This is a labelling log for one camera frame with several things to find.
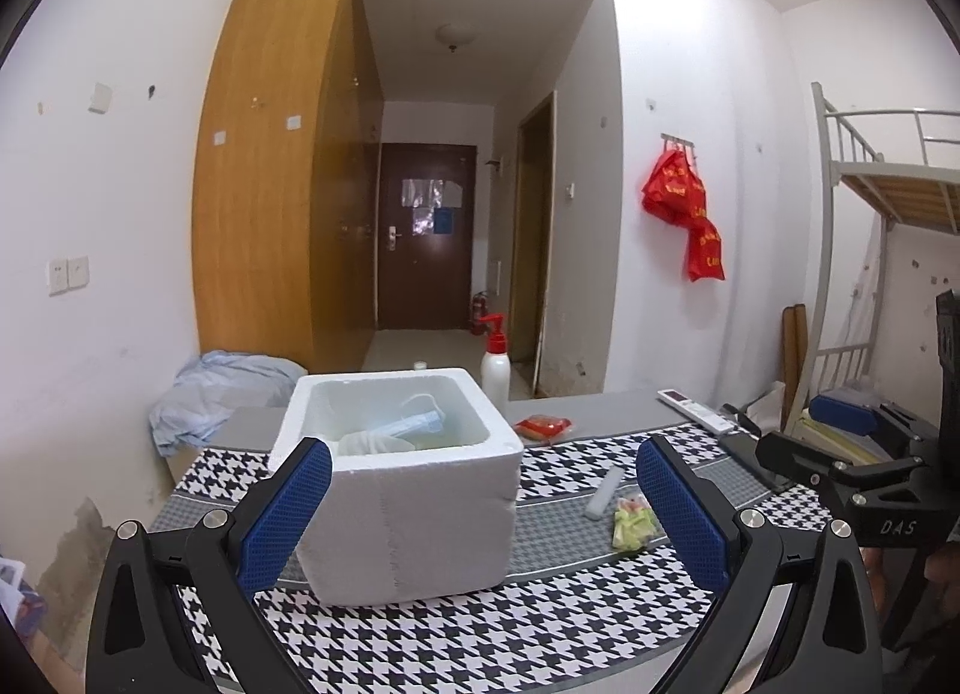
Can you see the white remote control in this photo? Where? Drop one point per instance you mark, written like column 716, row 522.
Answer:
column 697, row 409

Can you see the wooden wardrobe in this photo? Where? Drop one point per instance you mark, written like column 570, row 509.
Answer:
column 277, row 176

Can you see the wooden side door frame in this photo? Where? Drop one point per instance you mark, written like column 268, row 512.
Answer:
column 536, row 236

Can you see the stack of papers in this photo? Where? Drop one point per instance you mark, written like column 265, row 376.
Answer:
column 825, row 445

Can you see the metal wall hook rack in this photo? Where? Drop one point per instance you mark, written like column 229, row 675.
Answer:
column 679, row 139

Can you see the dark brown entrance door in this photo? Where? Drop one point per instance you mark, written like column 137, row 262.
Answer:
column 424, row 251

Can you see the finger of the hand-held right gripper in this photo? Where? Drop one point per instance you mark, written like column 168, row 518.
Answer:
column 907, row 424
column 810, row 458

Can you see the green yellow candy packet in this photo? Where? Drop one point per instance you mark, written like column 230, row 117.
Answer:
column 632, row 523

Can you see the black ribbed object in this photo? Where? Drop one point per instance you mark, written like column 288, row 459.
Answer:
column 949, row 341

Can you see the white wall box cover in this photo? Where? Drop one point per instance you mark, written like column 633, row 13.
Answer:
column 100, row 97

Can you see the white pump bottle red cap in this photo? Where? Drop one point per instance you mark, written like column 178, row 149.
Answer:
column 495, row 375

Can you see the white foam box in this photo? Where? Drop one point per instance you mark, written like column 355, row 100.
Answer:
column 420, row 514

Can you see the blue case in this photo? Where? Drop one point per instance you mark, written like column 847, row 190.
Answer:
column 844, row 415

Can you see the light blue crumpled cloth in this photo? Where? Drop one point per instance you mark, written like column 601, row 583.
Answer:
column 217, row 394

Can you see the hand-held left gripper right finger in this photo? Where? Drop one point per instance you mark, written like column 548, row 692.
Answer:
column 686, row 521

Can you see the blue face mask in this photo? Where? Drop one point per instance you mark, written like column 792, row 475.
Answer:
column 409, row 427

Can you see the houndstooth tablecloth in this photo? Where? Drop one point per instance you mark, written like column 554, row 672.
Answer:
column 487, row 634

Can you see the white wall switch plate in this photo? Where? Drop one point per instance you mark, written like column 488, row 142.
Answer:
column 77, row 271

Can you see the blue notice on door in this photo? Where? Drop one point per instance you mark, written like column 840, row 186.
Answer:
column 444, row 220

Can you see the red fire extinguisher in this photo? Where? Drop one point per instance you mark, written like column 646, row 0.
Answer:
column 478, row 313

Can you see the metal bunk bed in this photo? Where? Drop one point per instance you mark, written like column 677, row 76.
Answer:
column 885, row 169

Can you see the white plastic bag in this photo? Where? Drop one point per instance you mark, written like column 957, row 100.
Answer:
column 765, row 405

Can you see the red plastic bag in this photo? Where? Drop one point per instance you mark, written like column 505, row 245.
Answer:
column 706, row 251
column 675, row 187

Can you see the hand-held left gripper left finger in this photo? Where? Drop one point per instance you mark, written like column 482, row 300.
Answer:
column 289, row 514

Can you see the red snack packet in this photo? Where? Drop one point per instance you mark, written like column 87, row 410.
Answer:
column 546, row 427

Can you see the ceiling lamp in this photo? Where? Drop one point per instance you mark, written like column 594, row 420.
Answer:
column 455, row 33

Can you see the white plastic tube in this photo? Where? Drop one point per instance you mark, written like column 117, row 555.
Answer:
column 606, row 493

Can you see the white wall socket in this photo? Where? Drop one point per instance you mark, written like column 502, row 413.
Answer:
column 58, row 275

